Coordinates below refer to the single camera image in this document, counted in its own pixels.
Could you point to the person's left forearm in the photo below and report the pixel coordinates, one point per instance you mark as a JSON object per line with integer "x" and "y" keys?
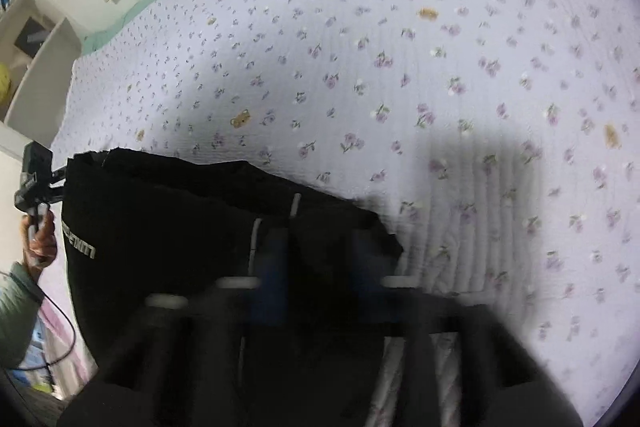
{"x": 15, "y": 307}

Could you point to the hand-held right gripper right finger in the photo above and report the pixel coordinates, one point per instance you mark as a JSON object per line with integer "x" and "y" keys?
{"x": 367, "y": 279}

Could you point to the yellow plush toy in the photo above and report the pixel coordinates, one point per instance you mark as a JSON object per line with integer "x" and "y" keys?
{"x": 4, "y": 82}

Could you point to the floral quilted blanket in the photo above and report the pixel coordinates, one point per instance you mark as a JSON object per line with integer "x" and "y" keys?
{"x": 400, "y": 57}

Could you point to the white bookshelf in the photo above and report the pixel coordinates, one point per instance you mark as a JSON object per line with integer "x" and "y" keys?
{"x": 45, "y": 82}

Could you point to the black hooded jacket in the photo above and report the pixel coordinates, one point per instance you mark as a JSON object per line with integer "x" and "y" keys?
{"x": 165, "y": 232}

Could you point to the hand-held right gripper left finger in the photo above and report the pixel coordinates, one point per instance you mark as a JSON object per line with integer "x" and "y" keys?
{"x": 270, "y": 279}

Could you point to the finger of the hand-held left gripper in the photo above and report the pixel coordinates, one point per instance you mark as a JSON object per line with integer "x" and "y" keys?
{"x": 59, "y": 177}

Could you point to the person's left hand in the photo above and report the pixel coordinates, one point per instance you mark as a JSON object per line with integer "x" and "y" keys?
{"x": 45, "y": 247}

